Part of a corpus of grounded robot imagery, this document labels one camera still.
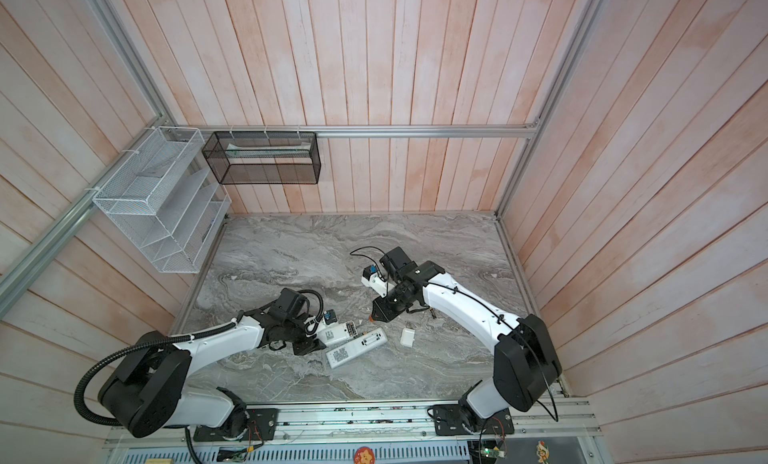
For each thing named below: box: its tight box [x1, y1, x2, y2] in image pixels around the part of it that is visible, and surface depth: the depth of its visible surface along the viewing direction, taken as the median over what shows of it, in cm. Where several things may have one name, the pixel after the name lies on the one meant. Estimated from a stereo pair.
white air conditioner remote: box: [318, 321, 359, 346], surface depth 89 cm
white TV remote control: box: [326, 328, 388, 369], surface depth 86 cm
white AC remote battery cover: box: [400, 328, 415, 347], surface depth 90 cm
